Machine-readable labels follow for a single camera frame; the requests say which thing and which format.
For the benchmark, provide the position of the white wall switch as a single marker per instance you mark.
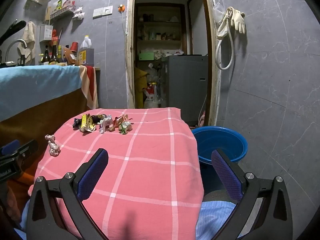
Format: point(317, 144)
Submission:
point(97, 12)

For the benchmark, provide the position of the dark glass bottle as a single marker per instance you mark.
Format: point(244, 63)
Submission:
point(54, 57)
point(45, 58)

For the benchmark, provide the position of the row of seasoning packets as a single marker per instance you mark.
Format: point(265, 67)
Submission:
point(65, 5)

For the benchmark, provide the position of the blue plastic basin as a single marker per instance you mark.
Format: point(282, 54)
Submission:
point(225, 140)

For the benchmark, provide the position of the wooden door frame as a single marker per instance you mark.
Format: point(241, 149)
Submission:
point(130, 55)

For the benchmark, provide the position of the white wall socket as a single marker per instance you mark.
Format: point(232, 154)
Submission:
point(107, 10)

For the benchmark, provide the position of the beige hanging cloth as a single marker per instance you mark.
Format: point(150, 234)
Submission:
point(28, 37)

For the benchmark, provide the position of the clear plastic bag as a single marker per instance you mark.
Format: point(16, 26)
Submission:
point(218, 11)

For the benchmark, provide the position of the white crumpled plastic bag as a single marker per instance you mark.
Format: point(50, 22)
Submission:
point(78, 13)

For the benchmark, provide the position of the white red dotted wrapper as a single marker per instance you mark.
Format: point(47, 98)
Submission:
point(53, 148)

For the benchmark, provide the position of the wooden storage shelf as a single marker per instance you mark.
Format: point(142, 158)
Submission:
point(160, 40)

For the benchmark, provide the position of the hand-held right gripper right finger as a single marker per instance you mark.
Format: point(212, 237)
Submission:
point(226, 177)

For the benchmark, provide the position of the large oil jug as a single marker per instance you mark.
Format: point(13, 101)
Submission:
point(86, 55)

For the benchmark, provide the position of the yellow bag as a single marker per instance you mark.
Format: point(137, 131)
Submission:
point(140, 85)

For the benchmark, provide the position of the dark blue snack packet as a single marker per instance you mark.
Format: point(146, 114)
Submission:
point(97, 117)

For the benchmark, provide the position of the green box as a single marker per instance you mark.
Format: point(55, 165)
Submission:
point(147, 55)

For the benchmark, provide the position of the brown wrapper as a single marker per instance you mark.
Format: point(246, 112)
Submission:
point(120, 119)

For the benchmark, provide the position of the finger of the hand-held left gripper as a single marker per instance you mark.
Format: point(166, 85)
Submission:
point(27, 150)
point(10, 147)

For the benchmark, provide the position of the green white wrapper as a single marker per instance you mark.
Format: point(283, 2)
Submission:
point(125, 128)

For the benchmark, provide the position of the white sack red print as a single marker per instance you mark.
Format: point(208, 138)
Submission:
point(151, 101)

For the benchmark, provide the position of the red cream striped towel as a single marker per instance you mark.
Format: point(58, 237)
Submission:
point(88, 85)

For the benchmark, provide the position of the yellow snack wrapper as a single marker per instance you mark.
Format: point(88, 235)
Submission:
point(87, 125)

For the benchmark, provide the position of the orange wall hook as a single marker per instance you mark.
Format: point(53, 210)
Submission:
point(121, 8)

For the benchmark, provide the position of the wall shelf rack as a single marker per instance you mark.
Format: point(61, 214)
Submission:
point(62, 13)

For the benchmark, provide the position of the brown wooden cabinet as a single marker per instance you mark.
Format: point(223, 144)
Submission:
point(50, 112)

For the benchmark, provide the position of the pink rag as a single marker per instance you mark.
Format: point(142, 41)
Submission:
point(202, 120)

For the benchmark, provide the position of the pink checked cloth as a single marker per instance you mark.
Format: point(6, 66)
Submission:
point(150, 167)

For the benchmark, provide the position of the cream rubber glove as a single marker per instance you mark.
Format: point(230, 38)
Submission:
point(238, 21)
point(222, 28)

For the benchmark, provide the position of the light blue cloth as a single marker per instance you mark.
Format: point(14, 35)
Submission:
point(37, 85)

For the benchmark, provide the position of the metal faucet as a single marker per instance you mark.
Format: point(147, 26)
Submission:
point(15, 42)

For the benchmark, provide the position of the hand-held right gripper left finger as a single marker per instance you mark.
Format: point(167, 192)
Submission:
point(92, 177)

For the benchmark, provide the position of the red cup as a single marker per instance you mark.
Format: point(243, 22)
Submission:
point(74, 47)

